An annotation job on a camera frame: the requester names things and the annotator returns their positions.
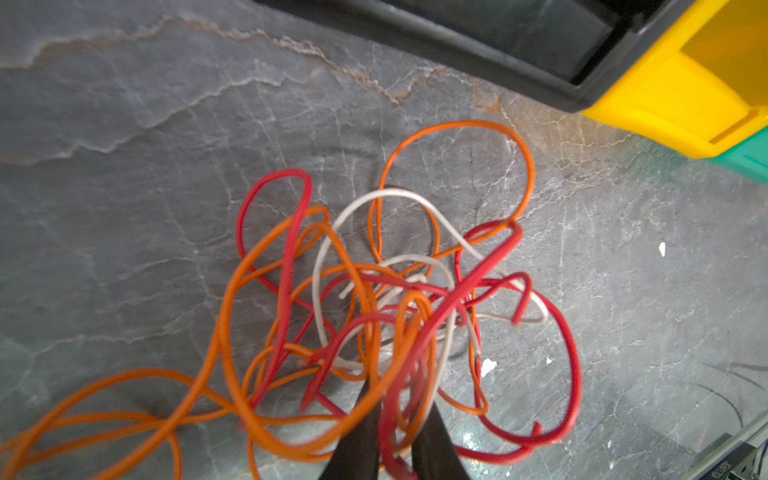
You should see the green storage bin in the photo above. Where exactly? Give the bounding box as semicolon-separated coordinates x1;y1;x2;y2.
709;127;768;184

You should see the black storage bin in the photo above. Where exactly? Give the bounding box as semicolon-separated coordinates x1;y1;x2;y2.
267;0;691;113

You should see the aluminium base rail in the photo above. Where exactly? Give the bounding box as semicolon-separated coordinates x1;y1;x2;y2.
682;411;767;480

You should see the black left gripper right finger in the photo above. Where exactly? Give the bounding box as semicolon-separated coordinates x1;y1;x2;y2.
411;406;470;480

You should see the white cable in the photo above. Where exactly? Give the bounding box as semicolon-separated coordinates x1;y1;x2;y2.
311;188;550;409

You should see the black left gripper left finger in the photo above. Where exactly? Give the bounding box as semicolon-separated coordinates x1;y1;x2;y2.
319;402;382;480

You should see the yellow storage bin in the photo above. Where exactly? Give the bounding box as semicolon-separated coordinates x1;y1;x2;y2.
583;0;767;159

